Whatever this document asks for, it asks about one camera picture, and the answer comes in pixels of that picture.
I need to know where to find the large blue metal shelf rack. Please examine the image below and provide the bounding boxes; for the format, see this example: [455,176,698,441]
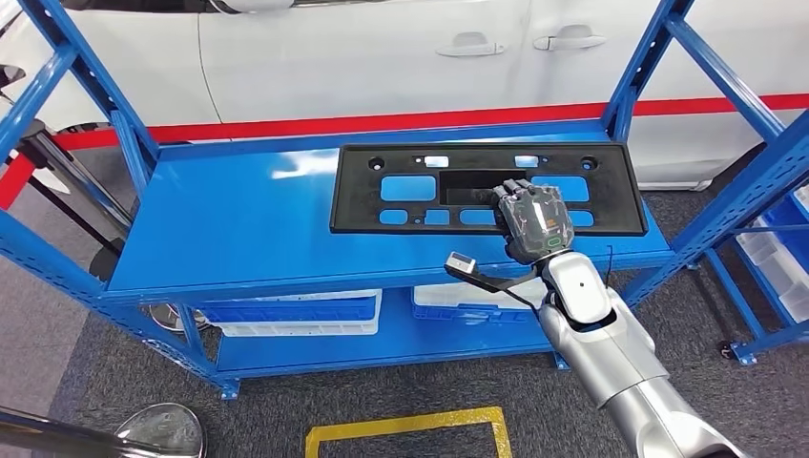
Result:
[0,0,809,402]

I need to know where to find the red barrier belt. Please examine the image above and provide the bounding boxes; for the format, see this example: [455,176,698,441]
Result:
[53,93,809,152]
[0,153,36,211]

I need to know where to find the white car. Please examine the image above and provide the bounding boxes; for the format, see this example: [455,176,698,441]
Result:
[0,0,809,191]

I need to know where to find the yellow floor tape square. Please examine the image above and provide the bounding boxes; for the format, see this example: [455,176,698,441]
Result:
[304,406,514,458]

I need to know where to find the white plastic parts bins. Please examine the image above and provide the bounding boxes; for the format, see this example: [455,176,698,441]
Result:
[736,189,809,323]

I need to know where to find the blue wheeled storage rack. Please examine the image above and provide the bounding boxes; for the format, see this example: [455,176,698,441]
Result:
[695,183,809,368]

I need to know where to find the blue plastic parts bin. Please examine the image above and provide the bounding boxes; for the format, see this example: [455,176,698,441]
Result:
[761,208,809,280]

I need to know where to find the pale wrist camera on bracket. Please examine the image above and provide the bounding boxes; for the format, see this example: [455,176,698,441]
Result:
[443,251,545,295]

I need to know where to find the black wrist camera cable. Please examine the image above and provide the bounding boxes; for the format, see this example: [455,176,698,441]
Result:
[502,284,542,312]

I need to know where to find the chrome stanchion post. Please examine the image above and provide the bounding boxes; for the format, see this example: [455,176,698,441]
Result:
[15,119,210,333]
[0,402,207,458]

